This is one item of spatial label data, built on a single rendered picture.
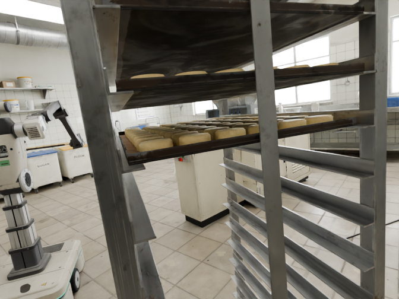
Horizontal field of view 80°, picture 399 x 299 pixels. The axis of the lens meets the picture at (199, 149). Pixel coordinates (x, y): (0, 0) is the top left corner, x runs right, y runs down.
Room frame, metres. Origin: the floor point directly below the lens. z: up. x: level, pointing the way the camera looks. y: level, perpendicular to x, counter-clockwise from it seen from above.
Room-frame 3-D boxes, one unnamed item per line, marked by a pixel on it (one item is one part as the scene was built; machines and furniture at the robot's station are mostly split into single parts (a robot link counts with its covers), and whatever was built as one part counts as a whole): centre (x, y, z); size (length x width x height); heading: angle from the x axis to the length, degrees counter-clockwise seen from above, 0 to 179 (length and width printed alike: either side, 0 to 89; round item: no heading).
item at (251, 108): (2.92, -0.48, 1.01); 0.72 x 0.33 x 0.34; 39
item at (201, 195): (2.60, -0.09, 0.45); 0.70 x 0.34 x 0.90; 129
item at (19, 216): (1.52, 1.24, 0.53); 0.11 x 0.11 x 0.40; 16
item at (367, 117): (0.71, -0.19, 1.14); 0.64 x 0.03 x 0.03; 19
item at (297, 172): (3.22, -0.85, 0.42); 1.28 x 0.72 x 0.84; 129
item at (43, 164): (4.66, 3.15, 0.38); 0.64 x 0.54 x 0.77; 48
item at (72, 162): (5.15, 2.73, 0.38); 0.64 x 0.54 x 0.77; 46
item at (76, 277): (1.58, 1.02, 0.08); 0.16 x 0.06 x 0.16; 16
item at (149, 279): (0.58, 0.18, 0.96); 0.64 x 0.03 x 0.03; 19
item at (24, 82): (4.89, 3.22, 2.09); 0.25 x 0.24 x 0.21; 49
